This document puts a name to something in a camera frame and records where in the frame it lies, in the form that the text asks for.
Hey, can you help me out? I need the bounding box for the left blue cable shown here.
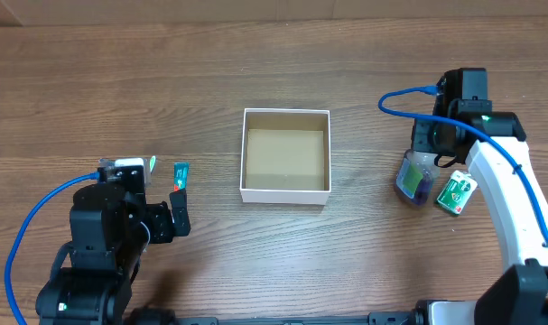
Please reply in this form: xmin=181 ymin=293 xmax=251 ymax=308
xmin=4 ymin=172 xmax=101 ymax=325

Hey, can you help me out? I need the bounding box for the Colgate toothpaste tube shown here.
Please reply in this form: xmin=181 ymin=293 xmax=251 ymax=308
xmin=173 ymin=162 xmax=190 ymax=191

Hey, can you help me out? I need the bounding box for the green soap bar package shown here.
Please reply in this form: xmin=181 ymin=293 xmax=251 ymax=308
xmin=436 ymin=171 xmax=478 ymax=215

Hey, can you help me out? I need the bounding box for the blue cable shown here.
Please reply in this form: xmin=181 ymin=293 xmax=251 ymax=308
xmin=4 ymin=172 xmax=101 ymax=325
xmin=377 ymin=85 xmax=548 ymax=265

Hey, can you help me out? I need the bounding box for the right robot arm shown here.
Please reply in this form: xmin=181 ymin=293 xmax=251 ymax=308
xmin=412 ymin=68 xmax=548 ymax=324

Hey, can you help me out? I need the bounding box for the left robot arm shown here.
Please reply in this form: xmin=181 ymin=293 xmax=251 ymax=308
xmin=35 ymin=183 xmax=190 ymax=324

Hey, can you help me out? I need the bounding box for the right blue cable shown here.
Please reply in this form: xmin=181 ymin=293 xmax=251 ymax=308
xmin=377 ymin=85 xmax=548 ymax=265

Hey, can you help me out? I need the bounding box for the white cardboard box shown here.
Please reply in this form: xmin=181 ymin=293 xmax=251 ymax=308
xmin=239 ymin=108 xmax=332 ymax=206

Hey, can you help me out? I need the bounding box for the green Colgate toothbrush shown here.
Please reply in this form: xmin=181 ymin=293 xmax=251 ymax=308
xmin=149 ymin=155 xmax=157 ymax=173

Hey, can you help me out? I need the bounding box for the clear soap pump bottle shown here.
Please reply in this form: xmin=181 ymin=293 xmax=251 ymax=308
xmin=394 ymin=149 xmax=440 ymax=207

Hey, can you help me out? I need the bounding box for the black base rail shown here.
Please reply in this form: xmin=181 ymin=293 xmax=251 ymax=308
xmin=123 ymin=308 xmax=428 ymax=325

